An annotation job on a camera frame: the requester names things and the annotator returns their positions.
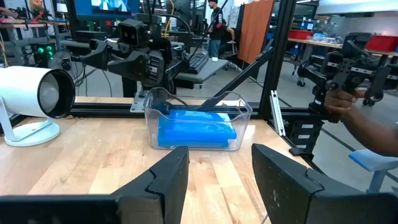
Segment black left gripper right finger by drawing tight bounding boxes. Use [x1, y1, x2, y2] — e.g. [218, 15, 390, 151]
[251, 143, 366, 224]

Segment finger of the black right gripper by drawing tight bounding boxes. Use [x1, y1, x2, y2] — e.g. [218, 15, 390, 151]
[107, 51, 149, 82]
[70, 40, 113, 71]

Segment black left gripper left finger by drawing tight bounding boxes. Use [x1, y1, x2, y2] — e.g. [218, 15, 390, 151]
[110, 146, 190, 224]

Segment blue plastic case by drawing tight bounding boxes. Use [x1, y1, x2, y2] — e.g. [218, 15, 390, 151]
[157, 136, 231, 149]
[157, 114, 238, 140]
[167, 109, 231, 123]

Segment person's forearm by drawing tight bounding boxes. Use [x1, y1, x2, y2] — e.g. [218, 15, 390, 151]
[340, 105, 398, 157]

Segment black keyboard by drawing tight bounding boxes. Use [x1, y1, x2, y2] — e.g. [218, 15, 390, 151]
[187, 52, 210, 75]

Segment black monitor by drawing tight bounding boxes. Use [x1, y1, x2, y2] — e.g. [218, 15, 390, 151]
[73, 0, 141, 21]

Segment grey side table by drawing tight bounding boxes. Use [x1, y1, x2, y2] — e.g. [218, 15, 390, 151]
[174, 57, 230, 85]

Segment black computer green lights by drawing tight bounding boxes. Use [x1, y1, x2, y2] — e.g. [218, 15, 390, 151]
[30, 41, 57, 68]

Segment person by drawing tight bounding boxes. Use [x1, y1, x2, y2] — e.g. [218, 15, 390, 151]
[207, 0, 224, 58]

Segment clear plastic bin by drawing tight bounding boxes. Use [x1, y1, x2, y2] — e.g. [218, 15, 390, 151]
[143, 86, 254, 152]

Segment white cylindrical lamp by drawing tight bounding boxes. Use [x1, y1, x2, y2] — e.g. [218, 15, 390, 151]
[0, 65, 76, 148]

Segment grey chair armrest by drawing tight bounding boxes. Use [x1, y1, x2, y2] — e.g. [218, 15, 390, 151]
[348, 149, 398, 194]

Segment orange panel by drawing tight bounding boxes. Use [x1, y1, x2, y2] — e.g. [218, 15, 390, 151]
[237, 0, 275, 65]

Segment person's hand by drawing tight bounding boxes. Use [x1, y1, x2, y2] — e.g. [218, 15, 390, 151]
[323, 88, 368, 118]

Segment red crate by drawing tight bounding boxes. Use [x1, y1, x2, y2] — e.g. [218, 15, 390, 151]
[288, 29, 313, 40]
[364, 34, 398, 53]

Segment wooden workbench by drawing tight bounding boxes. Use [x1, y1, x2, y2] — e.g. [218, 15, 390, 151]
[287, 37, 398, 58]

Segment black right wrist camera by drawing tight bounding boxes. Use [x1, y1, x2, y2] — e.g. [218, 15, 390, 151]
[118, 18, 150, 48]

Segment silver metal bracket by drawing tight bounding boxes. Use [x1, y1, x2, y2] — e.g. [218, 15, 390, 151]
[269, 90, 287, 137]

